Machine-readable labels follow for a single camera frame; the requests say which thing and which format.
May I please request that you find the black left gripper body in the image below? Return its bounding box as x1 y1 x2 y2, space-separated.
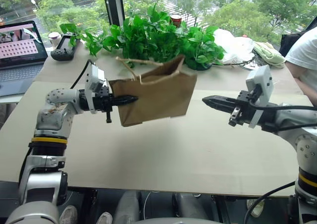
93 86 115 124

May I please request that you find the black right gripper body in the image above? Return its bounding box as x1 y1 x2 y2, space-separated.
228 90 257 128

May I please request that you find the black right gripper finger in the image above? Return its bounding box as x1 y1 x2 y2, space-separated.
202 95 238 106
205 101 236 114

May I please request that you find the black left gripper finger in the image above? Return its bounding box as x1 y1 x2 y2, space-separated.
112 96 139 108

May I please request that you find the brown paper bag with handles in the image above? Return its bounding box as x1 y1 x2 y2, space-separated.
108 55 198 128

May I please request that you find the white plastic bag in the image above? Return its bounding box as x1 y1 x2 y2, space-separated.
212 28 256 65

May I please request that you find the light green cloth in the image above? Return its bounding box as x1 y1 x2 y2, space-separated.
252 41 286 69

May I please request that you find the green artificial leafy plant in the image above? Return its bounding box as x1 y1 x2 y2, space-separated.
59 4 226 71

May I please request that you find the black remote controller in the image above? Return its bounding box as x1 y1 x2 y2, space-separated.
50 34 81 61

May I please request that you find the paper cup with lid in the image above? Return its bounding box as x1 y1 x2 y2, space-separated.
48 31 62 51

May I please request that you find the black backpack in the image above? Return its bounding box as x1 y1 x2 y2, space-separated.
279 23 309 59

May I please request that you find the person in white shirt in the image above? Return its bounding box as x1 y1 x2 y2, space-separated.
284 26 317 104

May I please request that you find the grey laptop with pink screen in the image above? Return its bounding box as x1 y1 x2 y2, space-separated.
0 20 49 98

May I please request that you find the white sneaker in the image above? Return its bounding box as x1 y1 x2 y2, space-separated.
96 211 113 224
59 205 79 224
246 197 266 219

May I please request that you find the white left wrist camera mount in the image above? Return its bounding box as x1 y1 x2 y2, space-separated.
84 64 105 114

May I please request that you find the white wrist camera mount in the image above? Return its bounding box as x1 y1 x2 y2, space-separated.
245 64 275 129
84 64 105 114

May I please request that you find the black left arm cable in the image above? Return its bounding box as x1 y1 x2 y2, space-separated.
69 59 96 90

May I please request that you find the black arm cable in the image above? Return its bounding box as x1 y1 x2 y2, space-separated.
69 59 96 90
243 181 297 224
248 101 317 111

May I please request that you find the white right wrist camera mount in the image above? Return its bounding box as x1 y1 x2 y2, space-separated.
245 64 275 129

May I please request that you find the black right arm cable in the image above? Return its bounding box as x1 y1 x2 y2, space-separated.
243 181 297 224
248 101 317 111

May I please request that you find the black window frame pillar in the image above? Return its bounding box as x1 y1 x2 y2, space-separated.
101 0 125 28

